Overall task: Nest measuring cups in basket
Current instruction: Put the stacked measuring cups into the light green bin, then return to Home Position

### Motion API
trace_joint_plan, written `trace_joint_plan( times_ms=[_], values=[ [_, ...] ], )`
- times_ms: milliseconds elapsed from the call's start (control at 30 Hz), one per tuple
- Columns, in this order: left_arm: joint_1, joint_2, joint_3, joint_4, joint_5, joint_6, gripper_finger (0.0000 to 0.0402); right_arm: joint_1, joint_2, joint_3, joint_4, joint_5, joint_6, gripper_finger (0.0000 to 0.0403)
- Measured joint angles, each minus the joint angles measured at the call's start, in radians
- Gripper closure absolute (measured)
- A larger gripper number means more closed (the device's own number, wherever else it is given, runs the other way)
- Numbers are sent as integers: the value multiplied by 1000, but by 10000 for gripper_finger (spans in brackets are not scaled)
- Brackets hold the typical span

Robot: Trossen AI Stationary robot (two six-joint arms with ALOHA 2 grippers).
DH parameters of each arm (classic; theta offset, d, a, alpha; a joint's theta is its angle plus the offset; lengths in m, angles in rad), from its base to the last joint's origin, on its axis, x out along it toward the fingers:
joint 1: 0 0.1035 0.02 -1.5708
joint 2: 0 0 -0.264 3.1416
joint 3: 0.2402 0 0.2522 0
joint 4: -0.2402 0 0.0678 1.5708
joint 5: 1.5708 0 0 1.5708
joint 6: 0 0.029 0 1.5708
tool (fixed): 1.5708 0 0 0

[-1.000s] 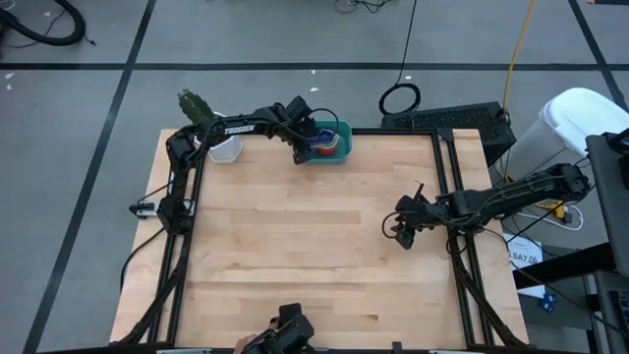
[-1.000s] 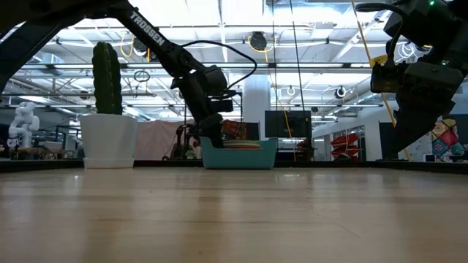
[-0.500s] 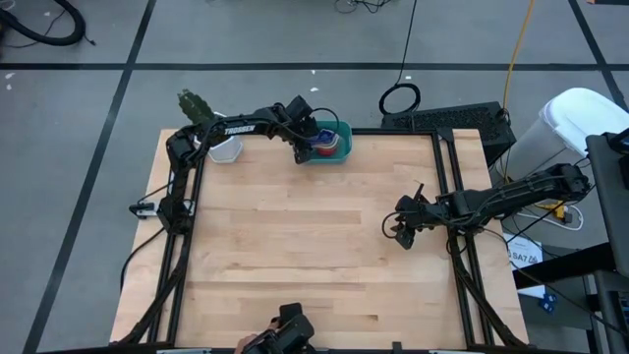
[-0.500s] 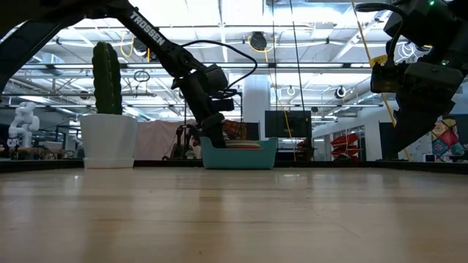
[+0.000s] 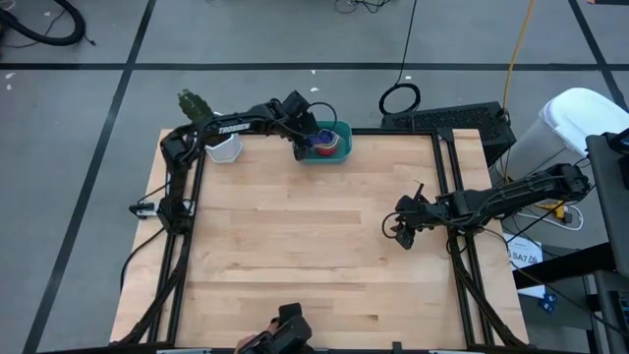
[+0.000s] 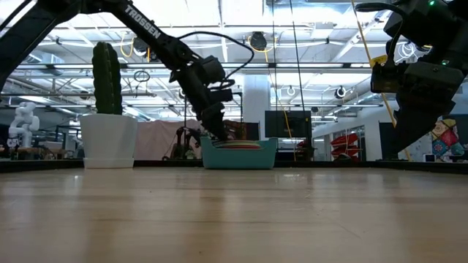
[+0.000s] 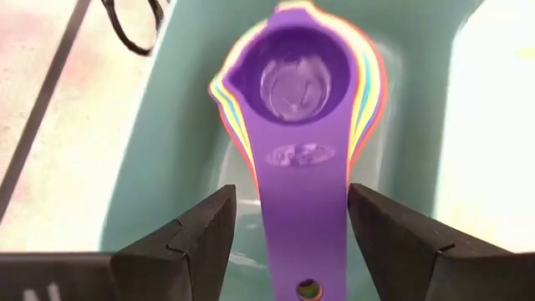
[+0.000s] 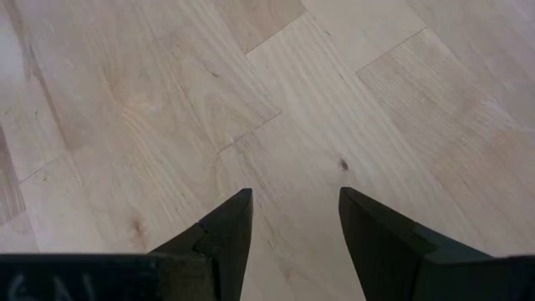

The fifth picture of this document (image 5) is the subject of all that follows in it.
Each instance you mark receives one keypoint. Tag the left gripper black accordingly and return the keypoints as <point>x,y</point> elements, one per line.
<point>304,127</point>

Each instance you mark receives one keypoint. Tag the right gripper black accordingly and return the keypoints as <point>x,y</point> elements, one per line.
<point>413,214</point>

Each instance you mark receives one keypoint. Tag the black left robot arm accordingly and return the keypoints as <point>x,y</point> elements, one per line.
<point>177,196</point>

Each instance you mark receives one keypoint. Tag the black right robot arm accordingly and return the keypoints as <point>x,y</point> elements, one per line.
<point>516,194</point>

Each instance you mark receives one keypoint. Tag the teal plastic basket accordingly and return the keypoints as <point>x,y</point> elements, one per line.
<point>344,147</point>

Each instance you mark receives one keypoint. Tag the black perforated computer case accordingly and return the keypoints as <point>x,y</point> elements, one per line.
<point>452,120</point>

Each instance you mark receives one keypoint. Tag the green cactus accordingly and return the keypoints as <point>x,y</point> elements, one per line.
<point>195,105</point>

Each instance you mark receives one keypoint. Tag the white paper sign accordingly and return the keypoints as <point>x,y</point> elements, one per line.
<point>523,255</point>

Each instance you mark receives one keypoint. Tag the yellow connector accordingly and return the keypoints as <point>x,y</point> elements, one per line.
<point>560,211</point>

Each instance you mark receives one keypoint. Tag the small blue object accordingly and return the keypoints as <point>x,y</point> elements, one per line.
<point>548,302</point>

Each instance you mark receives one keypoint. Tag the white trash bin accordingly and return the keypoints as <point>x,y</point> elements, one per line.
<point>580,118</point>

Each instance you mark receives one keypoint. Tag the black handheld device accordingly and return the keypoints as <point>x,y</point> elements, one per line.
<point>292,329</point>

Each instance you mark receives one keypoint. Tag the dark grey desk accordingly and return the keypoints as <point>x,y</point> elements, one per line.
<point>609,196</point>

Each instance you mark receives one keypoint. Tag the person's hand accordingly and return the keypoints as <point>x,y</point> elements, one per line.
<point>255,342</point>

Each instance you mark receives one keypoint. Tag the black aluminium table frame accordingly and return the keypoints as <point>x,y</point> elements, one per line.
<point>393,133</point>

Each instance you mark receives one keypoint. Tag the silver mounting bracket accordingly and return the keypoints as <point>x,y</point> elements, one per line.
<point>145,210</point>

